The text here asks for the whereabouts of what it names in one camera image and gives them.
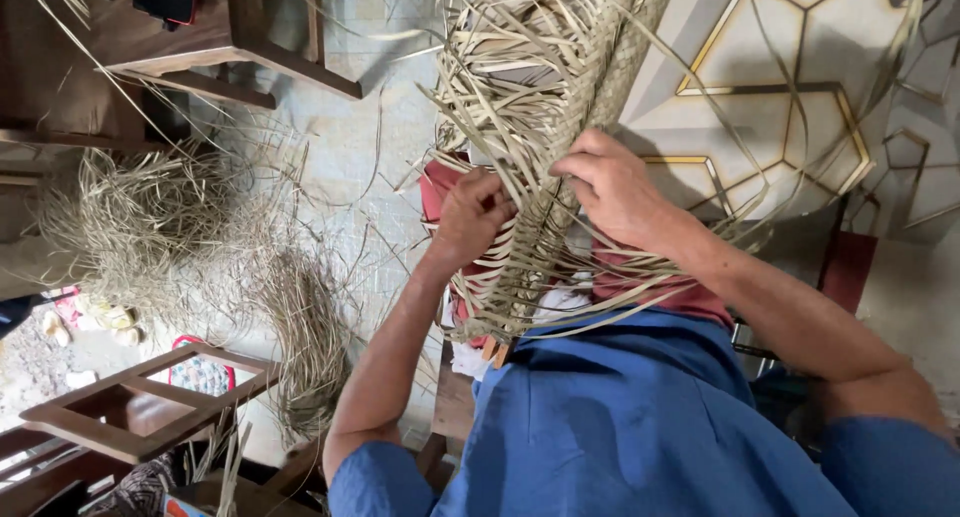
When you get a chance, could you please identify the light brown wooden chair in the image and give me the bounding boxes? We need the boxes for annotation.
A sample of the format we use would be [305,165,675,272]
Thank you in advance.
[0,342,282,517]

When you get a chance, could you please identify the large heap of loose straw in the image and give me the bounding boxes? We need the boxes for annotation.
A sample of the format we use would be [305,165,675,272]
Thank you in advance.
[30,123,301,323]

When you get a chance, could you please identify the dark wooden chair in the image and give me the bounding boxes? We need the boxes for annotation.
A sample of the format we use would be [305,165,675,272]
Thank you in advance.
[0,0,365,154]

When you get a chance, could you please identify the pink and yellow cloth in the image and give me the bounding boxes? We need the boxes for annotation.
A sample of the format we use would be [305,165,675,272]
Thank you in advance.
[46,286,145,348]

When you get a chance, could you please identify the dark red panel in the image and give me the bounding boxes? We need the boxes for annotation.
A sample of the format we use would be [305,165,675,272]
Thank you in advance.
[816,230,879,315]

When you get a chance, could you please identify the woven straw mat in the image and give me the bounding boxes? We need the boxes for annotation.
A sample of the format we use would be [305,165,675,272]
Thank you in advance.
[411,0,931,347]

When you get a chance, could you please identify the small bundle of loose straw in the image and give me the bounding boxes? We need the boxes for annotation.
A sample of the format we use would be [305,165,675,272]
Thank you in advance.
[247,239,361,446]

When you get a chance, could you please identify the person's right hand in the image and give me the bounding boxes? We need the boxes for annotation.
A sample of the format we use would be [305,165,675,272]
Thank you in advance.
[549,128,678,252]

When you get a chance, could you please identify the person's left hand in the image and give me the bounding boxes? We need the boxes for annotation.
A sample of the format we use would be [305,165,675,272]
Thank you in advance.
[429,166,520,269]

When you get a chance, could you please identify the low wooden stool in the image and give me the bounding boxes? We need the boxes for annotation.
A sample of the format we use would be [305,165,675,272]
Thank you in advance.
[416,335,513,495]

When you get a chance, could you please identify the pair of pale sandals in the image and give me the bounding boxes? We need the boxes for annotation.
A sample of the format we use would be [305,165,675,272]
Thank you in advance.
[41,309,74,348]

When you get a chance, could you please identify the white cloth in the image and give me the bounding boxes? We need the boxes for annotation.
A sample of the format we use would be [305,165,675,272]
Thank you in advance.
[450,271,595,383]

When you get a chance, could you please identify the person's red trousers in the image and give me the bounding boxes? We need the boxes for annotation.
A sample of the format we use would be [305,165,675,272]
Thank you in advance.
[418,153,736,349]

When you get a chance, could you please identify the red rimmed patterned cushion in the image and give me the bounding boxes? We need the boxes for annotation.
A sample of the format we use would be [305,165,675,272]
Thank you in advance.
[168,334,237,398]

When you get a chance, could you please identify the person's blue shirt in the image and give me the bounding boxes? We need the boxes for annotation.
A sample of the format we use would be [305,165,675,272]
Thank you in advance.
[327,307,960,517]

